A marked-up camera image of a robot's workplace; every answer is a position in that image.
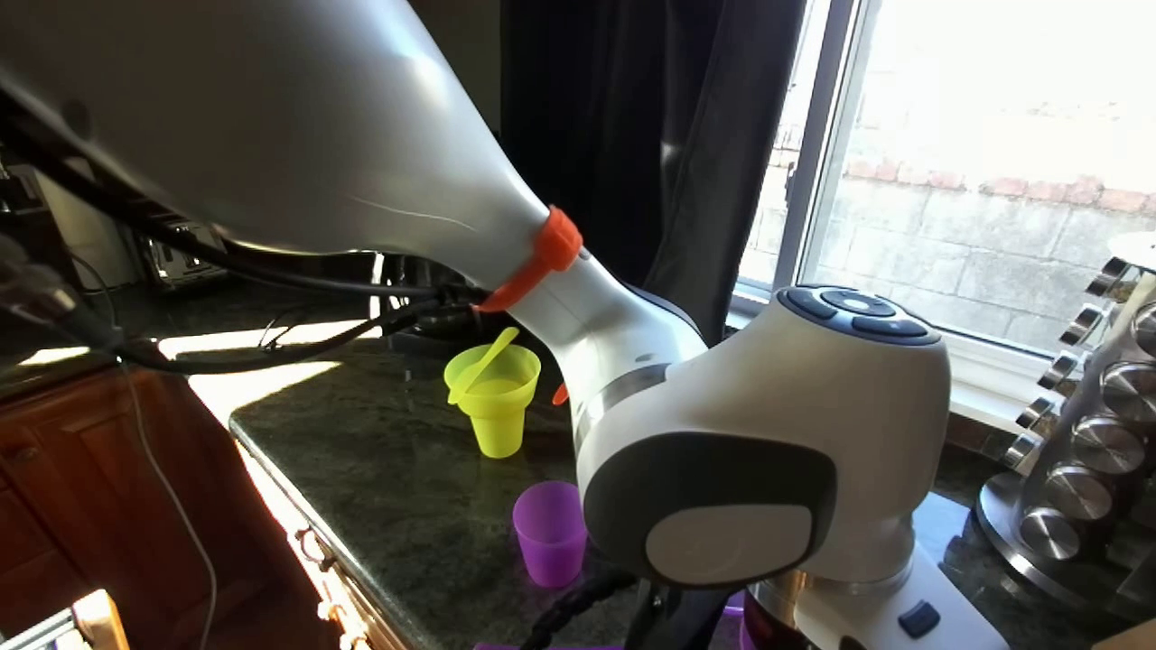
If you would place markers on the yellow-green plastic utensil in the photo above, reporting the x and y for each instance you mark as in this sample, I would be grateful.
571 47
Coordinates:
491 357

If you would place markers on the yellow-green plastic cup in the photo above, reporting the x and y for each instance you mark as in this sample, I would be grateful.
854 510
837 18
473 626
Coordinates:
498 415

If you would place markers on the purple plastic cup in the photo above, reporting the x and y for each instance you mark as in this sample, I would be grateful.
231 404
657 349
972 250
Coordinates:
546 535

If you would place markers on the silver toaster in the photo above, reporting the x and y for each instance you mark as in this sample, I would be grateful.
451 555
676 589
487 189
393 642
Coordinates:
182 258

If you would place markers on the wooden chair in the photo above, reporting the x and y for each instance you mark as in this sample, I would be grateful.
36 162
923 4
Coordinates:
95 620

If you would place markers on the wooden kitchen cabinet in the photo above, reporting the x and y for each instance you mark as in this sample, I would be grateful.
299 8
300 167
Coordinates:
73 480

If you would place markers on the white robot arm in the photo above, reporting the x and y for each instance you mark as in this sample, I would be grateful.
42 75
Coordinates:
300 119

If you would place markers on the white framed window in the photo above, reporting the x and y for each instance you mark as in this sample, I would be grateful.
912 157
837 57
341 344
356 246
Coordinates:
998 180

